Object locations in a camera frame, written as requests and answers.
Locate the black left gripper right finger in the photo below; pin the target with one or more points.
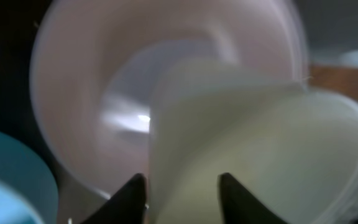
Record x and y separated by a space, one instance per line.
239 206

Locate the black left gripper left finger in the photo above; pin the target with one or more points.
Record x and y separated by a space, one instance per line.
126 206

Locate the small cream cup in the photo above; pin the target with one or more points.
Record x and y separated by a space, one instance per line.
294 148

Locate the light blue bowl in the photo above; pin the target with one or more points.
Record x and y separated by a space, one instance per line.
28 190

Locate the pink bowl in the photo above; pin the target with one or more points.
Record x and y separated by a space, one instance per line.
97 65

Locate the grey dishwasher rack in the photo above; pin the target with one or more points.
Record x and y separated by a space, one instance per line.
332 31

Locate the dark brown serving tray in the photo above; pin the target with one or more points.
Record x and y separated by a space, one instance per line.
19 24

